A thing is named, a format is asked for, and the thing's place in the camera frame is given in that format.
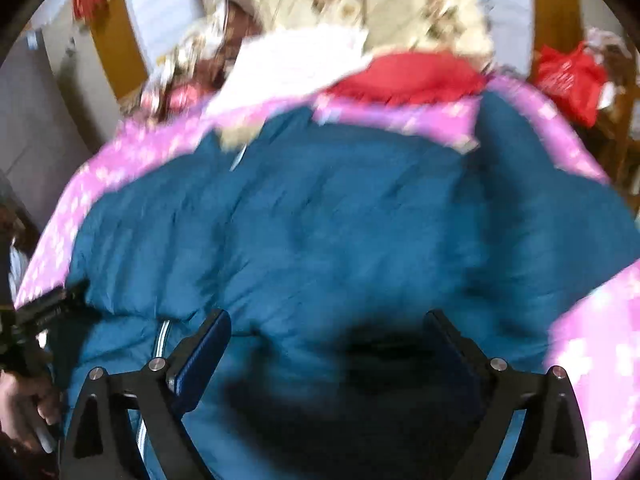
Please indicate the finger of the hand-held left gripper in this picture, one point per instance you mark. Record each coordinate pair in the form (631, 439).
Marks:
(52, 302)

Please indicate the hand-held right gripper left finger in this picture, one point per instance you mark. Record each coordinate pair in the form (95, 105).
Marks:
(200, 355)

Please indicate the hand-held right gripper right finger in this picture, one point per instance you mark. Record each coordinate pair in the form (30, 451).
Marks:
(452, 355)

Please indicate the teal padded jacket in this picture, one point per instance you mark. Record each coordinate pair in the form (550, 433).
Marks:
(325, 260)

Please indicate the person's left hand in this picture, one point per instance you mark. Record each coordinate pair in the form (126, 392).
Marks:
(30, 405)

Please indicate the pink floral bed sheet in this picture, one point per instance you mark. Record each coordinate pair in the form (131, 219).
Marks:
(150, 155)

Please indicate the red cloth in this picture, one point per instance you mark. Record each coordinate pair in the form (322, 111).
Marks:
(407, 80)

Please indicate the brown floral blanket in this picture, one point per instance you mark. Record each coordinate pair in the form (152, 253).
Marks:
(205, 55)

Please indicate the red plastic bag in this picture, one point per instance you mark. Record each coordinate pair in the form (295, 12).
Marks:
(570, 82)

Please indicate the white cloth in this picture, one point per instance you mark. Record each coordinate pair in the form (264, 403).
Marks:
(295, 67)

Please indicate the cream floral quilt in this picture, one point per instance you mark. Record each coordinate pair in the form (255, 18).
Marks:
(380, 2)

